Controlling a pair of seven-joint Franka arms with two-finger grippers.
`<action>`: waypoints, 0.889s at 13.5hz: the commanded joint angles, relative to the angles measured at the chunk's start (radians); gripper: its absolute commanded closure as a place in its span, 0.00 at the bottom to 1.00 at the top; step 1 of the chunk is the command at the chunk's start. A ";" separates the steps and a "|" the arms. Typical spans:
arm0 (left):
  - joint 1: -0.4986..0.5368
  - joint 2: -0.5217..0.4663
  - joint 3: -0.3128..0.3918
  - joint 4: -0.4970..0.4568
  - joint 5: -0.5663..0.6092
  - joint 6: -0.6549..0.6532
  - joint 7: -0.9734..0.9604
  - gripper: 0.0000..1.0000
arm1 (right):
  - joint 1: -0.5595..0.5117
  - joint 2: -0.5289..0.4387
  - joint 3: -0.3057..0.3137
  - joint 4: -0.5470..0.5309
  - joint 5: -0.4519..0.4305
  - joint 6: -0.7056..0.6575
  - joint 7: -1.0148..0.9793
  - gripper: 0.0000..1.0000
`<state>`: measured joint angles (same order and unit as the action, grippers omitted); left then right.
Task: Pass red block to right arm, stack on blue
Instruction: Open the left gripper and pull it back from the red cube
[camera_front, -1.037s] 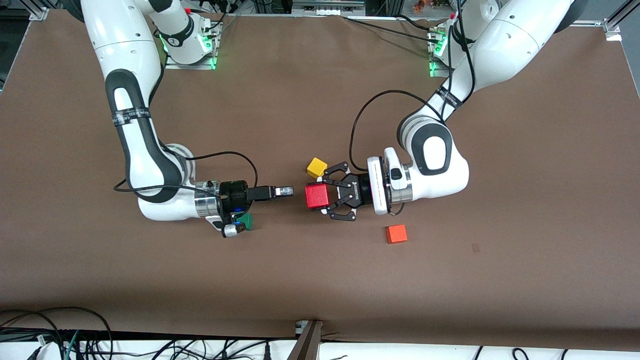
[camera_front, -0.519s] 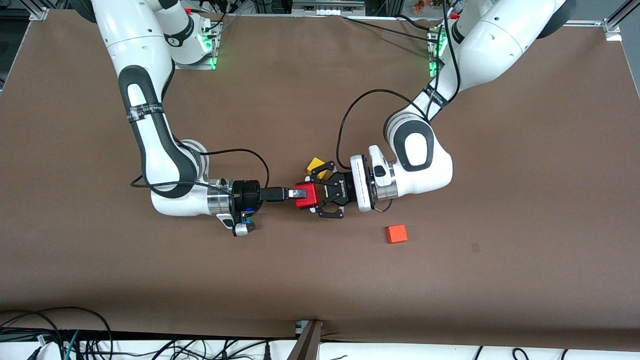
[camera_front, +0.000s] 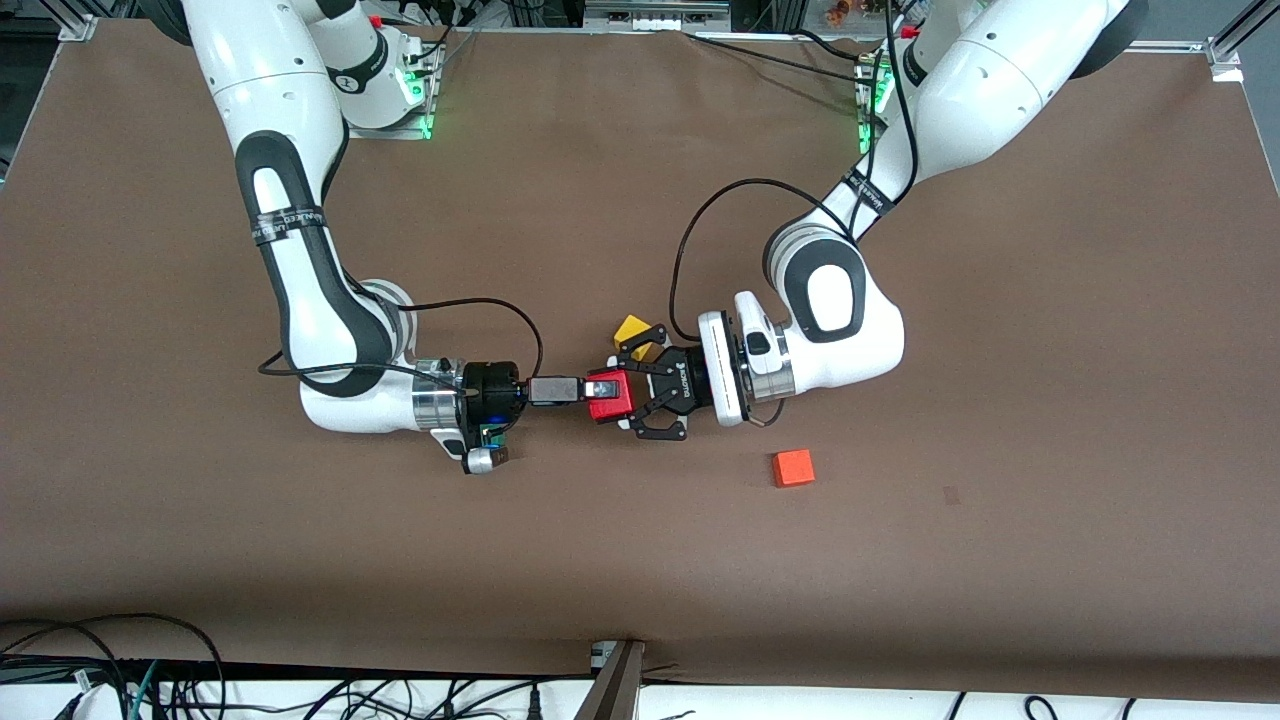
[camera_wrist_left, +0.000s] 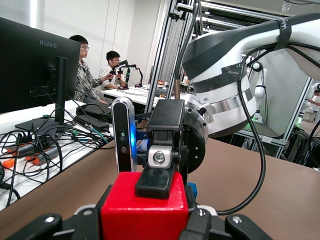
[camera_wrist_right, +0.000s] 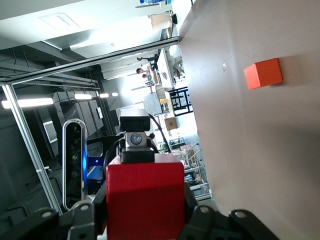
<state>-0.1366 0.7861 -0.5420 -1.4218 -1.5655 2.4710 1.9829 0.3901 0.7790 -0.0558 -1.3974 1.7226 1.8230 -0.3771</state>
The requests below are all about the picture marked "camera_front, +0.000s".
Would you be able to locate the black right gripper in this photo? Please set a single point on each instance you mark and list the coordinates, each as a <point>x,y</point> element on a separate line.
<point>495,385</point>

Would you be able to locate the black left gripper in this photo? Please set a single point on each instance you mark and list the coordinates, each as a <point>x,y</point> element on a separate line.
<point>686,380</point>

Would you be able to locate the red wooden block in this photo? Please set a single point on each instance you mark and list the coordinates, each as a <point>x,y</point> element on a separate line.
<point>610,408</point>

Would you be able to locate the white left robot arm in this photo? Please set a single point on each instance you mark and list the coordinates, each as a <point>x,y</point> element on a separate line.
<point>1000,90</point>

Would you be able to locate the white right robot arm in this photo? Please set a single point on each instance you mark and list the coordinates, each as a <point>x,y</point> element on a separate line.
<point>270,80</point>

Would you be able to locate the yellow wooden block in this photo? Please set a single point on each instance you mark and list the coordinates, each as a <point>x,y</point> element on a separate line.
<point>630,328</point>

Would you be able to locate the green wooden block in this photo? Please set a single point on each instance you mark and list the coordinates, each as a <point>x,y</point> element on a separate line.
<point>495,435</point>

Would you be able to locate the orange wooden block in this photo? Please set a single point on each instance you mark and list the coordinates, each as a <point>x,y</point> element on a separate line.
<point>794,468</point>

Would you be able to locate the brown paper table cover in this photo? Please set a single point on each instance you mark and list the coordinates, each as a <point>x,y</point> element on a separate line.
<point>640,560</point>

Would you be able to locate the grey power strip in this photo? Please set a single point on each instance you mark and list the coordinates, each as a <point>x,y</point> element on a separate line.
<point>650,15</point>

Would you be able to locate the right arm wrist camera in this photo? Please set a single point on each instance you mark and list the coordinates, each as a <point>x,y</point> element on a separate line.
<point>482,461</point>

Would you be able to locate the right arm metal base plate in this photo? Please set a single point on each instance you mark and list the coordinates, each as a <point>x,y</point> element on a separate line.
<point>400,133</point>

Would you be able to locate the aluminium profile post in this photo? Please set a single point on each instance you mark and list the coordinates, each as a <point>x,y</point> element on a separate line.
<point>612,685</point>

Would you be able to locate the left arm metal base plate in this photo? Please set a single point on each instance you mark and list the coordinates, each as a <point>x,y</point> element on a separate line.
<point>868,140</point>

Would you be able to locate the aluminium frame corner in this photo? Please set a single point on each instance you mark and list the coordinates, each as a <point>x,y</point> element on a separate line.
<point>1225,60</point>
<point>78,28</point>

